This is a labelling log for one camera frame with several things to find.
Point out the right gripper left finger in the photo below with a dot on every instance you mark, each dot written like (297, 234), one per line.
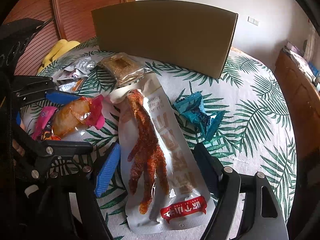
(107, 167)

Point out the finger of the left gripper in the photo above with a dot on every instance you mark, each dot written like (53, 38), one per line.
(59, 97)
(51, 149)

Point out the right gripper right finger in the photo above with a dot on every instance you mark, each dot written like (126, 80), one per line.
(211, 169)

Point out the pink brown snack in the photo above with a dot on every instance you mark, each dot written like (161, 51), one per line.
(80, 113)

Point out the chicken foot snack packet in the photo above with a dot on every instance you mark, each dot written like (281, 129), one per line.
(166, 190)

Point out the pink flame snack packet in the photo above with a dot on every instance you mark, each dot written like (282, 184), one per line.
(43, 128)

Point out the white orange snack packet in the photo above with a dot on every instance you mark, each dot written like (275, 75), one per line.
(72, 86)

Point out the silver foil snack packet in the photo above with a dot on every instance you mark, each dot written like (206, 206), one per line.
(78, 69)

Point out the yellow Pikachu plush toy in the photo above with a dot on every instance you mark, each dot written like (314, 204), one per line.
(59, 49)

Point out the palm leaf bed sheet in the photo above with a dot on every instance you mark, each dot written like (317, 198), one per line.
(255, 134)

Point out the wooden wardrobe door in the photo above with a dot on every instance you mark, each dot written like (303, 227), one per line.
(69, 19)

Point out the teal foil snack wrapper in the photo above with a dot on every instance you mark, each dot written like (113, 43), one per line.
(192, 109)

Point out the sesame cracker clear packet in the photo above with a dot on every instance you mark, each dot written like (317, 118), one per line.
(124, 68)

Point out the wooden cabinet counter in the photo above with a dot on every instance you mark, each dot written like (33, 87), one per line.
(302, 100)

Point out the brown cardboard box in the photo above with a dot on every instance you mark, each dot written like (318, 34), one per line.
(190, 35)

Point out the folded patterned cloth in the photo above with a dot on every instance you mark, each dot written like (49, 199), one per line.
(299, 61)

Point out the white wall switch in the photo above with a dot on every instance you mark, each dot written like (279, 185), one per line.
(253, 21)

